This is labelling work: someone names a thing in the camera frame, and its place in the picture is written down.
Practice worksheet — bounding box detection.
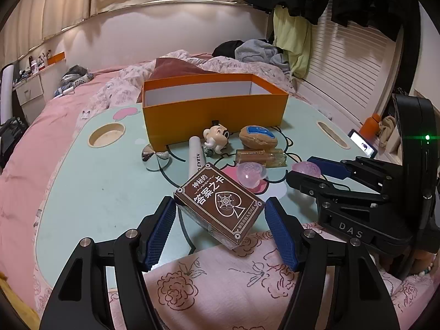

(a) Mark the pink translucent shell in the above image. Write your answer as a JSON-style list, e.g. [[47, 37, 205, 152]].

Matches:
[[236, 162, 267, 189], [291, 161, 321, 178]]

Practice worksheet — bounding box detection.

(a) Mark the brown plush pouch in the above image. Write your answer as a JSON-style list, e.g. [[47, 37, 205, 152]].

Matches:
[[239, 125, 278, 150]]

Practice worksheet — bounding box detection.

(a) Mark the brown card box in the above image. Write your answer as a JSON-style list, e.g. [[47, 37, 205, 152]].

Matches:
[[174, 163, 265, 249]]

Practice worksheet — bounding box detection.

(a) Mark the white cartoon figurine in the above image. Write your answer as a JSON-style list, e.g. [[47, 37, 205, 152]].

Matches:
[[203, 121, 230, 156]]

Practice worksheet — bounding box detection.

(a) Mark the white cosmetic tube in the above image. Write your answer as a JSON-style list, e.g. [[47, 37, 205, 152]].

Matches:
[[188, 136, 206, 178]]

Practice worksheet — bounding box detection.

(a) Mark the smartphone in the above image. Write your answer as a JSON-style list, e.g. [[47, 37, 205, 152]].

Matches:
[[348, 129, 377, 159]]

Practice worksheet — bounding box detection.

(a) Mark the orange bottle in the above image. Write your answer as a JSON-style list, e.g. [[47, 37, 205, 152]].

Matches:
[[359, 113, 381, 140]]

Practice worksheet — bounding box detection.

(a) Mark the mint green lap table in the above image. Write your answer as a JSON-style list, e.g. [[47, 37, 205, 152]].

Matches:
[[35, 98, 365, 287]]

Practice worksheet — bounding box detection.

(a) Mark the lime green garment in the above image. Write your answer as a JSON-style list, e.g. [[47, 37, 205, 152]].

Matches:
[[273, 5, 312, 78]]

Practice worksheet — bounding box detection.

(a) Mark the grey hoodie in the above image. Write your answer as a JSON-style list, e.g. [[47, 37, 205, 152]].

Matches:
[[234, 39, 290, 75]]

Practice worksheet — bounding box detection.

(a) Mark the small folding fan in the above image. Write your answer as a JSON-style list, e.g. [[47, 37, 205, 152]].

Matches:
[[141, 144, 172, 172]]

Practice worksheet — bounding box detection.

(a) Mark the orange cardboard box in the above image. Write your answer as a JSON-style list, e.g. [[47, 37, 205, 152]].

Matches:
[[142, 73, 289, 151]]

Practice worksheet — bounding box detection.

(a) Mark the black garment pile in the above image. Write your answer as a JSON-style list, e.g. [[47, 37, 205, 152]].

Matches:
[[212, 40, 244, 59]]

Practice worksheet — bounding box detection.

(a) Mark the dark red pillow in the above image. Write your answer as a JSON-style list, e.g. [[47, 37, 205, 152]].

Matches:
[[147, 57, 213, 81]]

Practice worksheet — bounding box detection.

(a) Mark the floral pink duvet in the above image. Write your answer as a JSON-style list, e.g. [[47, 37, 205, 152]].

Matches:
[[78, 50, 296, 122]]

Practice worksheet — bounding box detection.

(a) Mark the white drawer cabinet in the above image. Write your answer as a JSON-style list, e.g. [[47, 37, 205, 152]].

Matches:
[[16, 76, 45, 124]]

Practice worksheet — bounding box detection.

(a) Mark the clothes pile on bed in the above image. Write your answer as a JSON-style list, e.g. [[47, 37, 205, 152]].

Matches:
[[53, 65, 94, 98]]

